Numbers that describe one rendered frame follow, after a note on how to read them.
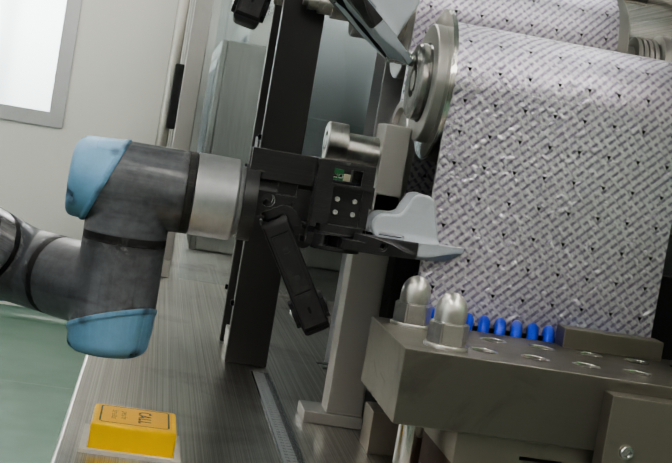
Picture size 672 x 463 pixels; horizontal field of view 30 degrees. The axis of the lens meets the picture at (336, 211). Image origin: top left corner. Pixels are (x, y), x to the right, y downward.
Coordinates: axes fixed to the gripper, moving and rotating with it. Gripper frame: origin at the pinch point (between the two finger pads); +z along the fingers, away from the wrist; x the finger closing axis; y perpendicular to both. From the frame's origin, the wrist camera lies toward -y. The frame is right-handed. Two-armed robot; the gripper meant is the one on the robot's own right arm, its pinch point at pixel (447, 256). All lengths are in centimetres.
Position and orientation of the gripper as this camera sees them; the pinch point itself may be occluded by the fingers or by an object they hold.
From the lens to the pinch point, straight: 118.1
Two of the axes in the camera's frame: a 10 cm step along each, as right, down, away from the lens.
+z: 9.8, 1.6, 1.5
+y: 1.7, -9.8, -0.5
